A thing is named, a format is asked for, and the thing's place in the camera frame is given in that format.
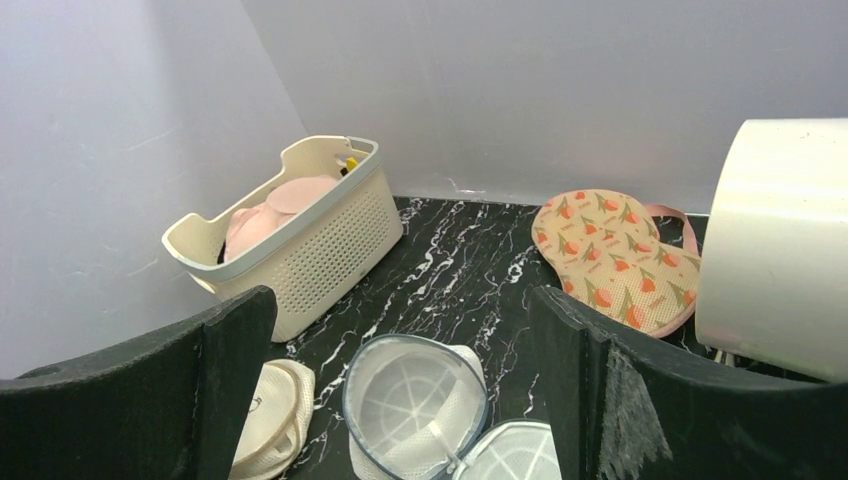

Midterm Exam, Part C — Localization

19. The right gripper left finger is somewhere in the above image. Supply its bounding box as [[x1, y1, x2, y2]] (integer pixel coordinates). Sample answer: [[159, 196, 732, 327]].
[[1, 286, 277, 479]]

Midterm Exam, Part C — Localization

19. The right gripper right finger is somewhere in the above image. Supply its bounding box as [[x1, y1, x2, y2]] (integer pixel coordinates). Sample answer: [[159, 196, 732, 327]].
[[528, 286, 847, 479]]

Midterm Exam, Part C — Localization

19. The pink bra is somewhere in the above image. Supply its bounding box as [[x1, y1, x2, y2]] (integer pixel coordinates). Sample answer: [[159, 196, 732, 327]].
[[223, 175, 338, 262]]

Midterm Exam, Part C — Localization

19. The white blue-trimmed mesh laundry bag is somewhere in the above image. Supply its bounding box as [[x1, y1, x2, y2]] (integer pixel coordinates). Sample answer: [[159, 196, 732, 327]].
[[342, 334, 561, 479]]

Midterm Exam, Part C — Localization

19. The cream round mesh laundry bag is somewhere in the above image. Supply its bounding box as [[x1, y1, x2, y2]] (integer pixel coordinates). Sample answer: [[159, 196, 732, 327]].
[[229, 359, 315, 479]]

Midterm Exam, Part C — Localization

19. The floral orange mesh laundry bag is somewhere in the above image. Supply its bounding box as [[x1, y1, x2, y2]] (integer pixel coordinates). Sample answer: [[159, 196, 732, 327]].
[[531, 189, 701, 338]]

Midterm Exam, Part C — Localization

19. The cream perforated laundry basket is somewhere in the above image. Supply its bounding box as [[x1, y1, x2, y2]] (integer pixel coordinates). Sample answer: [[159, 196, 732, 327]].
[[161, 135, 403, 343]]

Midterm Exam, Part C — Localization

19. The cream cylindrical drum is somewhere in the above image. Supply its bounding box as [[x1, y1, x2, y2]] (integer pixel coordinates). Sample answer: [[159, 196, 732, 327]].
[[695, 118, 847, 382]]

